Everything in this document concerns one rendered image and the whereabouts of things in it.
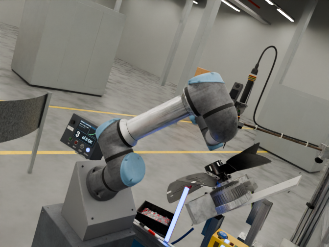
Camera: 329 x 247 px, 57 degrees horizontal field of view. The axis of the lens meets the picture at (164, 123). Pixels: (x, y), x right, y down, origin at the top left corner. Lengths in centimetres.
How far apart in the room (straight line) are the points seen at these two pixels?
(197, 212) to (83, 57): 649
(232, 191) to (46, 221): 103
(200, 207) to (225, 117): 93
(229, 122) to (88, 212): 65
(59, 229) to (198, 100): 75
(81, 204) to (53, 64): 651
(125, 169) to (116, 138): 12
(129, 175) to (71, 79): 688
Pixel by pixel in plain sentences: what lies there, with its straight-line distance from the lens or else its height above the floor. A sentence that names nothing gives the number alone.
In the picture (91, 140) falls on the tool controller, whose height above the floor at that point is 117.
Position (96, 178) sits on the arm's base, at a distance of 126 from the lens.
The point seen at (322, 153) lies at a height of 153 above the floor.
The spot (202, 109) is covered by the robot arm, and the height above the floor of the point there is 164.
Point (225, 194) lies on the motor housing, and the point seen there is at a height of 112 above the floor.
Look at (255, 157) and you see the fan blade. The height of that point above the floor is 140.
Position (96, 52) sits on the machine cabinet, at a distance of 807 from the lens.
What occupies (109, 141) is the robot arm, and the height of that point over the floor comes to 140.
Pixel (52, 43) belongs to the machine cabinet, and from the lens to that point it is 754.
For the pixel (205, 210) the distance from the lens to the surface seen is 188.
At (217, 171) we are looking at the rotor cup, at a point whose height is 121.
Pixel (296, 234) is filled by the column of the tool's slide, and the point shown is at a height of 96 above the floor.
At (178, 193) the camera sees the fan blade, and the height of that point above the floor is 98.
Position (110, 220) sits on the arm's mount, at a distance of 133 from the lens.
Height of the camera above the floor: 179
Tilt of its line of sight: 13 degrees down
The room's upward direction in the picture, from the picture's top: 20 degrees clockwise
